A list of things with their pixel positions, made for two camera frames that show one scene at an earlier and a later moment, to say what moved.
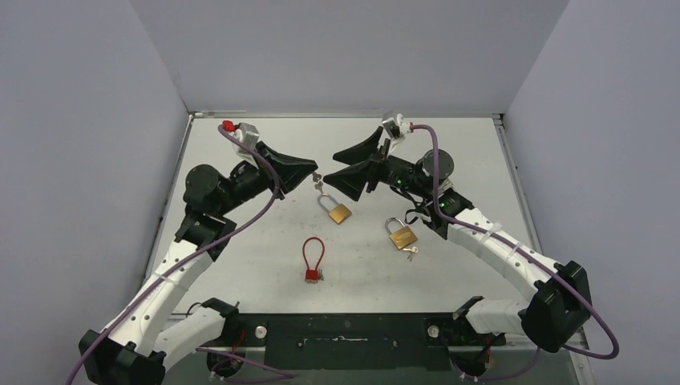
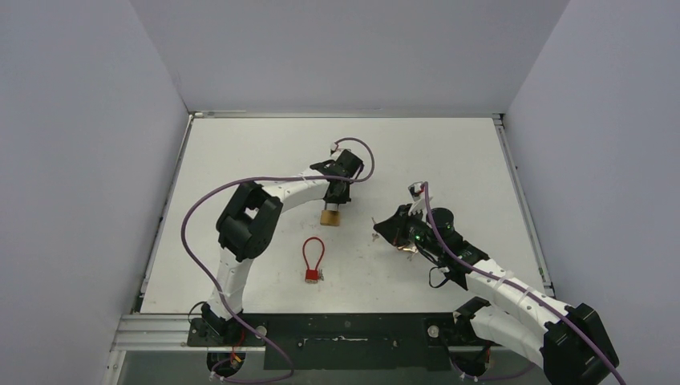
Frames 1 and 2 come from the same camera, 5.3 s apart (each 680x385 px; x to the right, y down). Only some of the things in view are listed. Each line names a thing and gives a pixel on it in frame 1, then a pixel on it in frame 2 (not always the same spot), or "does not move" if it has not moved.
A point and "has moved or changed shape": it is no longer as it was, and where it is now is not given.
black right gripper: (380, 165) to (397, 228)
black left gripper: (292, 170) to (343, 199)
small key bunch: (316, 178) has moved or changed shape
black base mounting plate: (358, 342) does not move
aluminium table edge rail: (498, 119) does not move
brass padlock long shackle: (339, 213) has moved or changed shape
